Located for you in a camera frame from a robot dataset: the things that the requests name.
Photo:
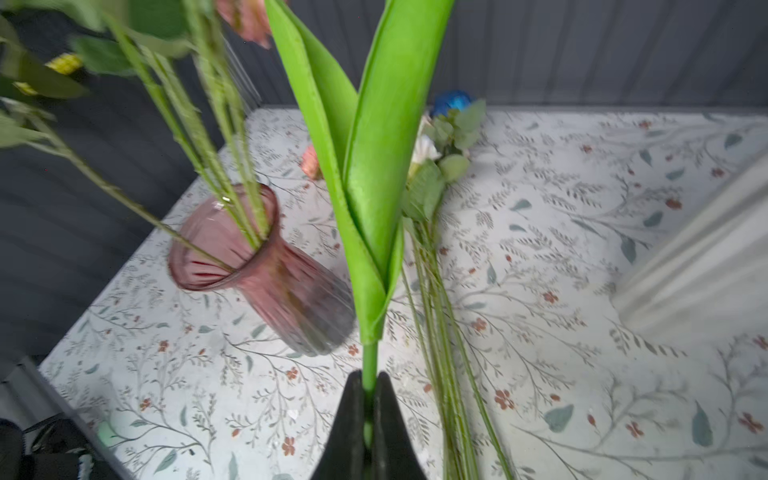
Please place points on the pink glass vase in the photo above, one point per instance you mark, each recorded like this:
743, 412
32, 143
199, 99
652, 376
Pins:
309, 308

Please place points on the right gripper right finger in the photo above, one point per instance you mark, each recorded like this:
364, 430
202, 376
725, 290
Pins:
393, 455

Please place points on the white ribbed ceramic vase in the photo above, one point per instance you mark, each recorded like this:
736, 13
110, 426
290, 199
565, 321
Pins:
708, 281

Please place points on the white rose stem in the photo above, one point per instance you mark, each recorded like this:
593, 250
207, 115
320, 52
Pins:
141, 39

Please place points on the floral table mat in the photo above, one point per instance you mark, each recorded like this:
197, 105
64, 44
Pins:
554, 209

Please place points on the pink tulip flower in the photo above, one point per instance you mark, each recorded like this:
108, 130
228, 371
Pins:
364, 138

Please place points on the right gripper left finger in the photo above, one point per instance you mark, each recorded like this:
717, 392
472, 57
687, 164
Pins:
343, 457

